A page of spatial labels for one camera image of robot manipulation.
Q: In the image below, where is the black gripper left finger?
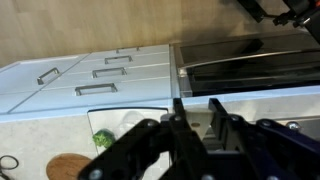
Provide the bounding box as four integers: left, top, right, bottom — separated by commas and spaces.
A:
78, 96, 215, 180

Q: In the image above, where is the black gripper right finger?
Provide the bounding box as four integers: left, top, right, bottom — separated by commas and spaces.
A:
208, 97, 320, 180

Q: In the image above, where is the steel stove knob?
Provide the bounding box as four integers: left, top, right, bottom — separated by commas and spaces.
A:
285, 121, 302, 132

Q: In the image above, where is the green broccoli floret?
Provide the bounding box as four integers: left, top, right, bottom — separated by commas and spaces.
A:
91, 128, 117, 150

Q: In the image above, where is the white cutting board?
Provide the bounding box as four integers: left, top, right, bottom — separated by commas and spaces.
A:
86, 106, 172, 159

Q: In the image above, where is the white base cabinet with drawers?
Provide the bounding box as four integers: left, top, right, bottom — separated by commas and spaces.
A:
0, 43, 175, 116

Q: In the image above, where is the round cork trivet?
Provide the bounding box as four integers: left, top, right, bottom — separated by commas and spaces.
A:
45, 152, 93, 180

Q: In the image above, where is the black stand with red clamps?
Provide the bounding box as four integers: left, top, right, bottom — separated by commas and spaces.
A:
235, 0, 320, 45

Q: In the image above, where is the steel drawer handle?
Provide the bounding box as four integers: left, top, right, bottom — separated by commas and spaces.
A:
115, 46, 141, 55
36, 66, 61, 86
74, 82, 119, 97
91, 66, 128, 80
103, 54, 134, 65

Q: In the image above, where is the thin black counter cable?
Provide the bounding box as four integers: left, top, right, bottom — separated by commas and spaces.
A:
0, 154, 20, 180

